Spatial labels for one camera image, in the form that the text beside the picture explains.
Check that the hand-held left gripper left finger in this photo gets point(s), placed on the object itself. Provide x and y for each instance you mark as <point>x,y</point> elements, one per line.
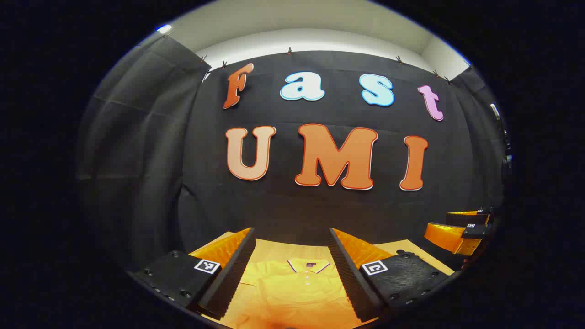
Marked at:
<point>235,274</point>

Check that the bright ceiling lamp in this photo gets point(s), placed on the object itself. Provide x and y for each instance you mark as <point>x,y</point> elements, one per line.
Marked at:
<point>163,29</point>

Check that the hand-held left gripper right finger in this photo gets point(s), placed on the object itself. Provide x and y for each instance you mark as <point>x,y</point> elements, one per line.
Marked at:
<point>349,278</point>

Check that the orange T-shirt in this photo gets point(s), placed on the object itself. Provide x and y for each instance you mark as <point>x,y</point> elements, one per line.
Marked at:
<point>297,292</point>

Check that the black side curtain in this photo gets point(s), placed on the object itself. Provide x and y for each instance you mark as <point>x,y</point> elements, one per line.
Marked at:
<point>137,151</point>

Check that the black backdrop cloth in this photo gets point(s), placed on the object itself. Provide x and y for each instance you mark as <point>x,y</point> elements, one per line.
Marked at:
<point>283,210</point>

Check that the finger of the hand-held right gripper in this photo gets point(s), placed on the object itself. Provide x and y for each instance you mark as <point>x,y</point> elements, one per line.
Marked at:
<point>461,219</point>
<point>445,235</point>

